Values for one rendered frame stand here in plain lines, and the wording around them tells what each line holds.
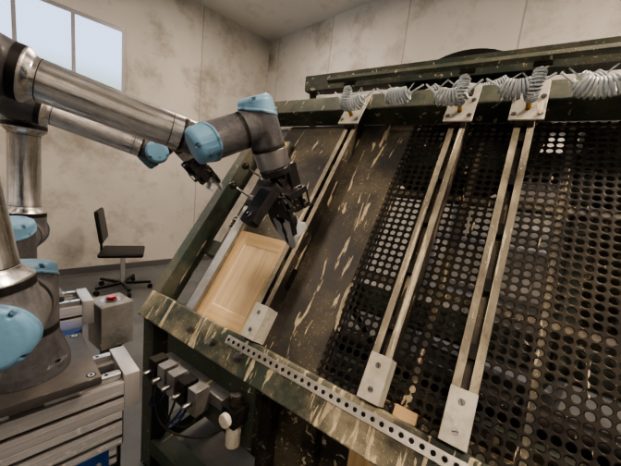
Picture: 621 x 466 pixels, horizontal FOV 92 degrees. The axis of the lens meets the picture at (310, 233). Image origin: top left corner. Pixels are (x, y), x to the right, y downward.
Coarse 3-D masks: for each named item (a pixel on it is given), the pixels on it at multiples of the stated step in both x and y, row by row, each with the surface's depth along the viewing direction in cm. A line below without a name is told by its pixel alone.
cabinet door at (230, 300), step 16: (240, 240) 137; (256, 240) 133; (272, 240) 129; (240, 256) 132; (256, 256) 129; (272, 256) 125; (224, 272) 131; (240, 272) 128; (256, 272) 124; (224, 288) 127; (240, 288) 123; (256, 288) 120; (208, 304) 125; (224, 304) 122; (240, 304) 119; (224, 320) 118; (240, 320) 115
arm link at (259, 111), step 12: (252, 96) 60; (264, 96) 59; (240, 108) 60; (252, 108) 59; (264, 108) 59; (252, 120) 59; (264, 120) 60; (276, 120) 62; (252, 132) 59; (264, 132) 61; (276, 132) 62; (252, 144) 62; (264, 144) 62; (276, 144) 63
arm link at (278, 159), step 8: (272, 152) 63; (280, 152) 64; (256, 160) 65; (264, 160) 64; (272, 160) 64; (280, 160) 64; (288, 160) 67; (264, 168) 65; (272, 168) 65; (280, 168) 66
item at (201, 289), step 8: (288, 144) 156; (288, 152) 157; (240, 216) 142; (240, 224) 140; (232, 232) 139; (240, 232) 139; (232, 240) 136; (224, 248) 136; (232, 248) 137; (216, 256) 135; (224, 256) 134; (216, 264) 132; (208, 272) 132; (216, 272) 132; (208, 280) 130; (200, 288) 129; (208, 288) 130; (192, 296) 129; (200, 296) 127; (192, 304) 126; (200, 304) 127
